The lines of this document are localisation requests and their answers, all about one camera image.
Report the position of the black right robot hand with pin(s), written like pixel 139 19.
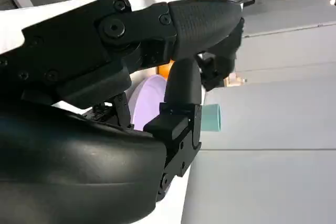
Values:
pixel 65 161

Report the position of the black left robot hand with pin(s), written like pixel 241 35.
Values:
pixel 225 56

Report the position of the orange and white toy bread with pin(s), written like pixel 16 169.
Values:
pixel 164 72

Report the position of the beige cardboard box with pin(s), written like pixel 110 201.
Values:
pixel 235 80

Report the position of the pale green mug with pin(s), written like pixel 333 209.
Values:
pixel 211 117

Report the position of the grey desk partition panel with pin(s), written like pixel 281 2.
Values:
pixel 288 45

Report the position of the lilac plate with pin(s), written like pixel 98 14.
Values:
pixel 148 103

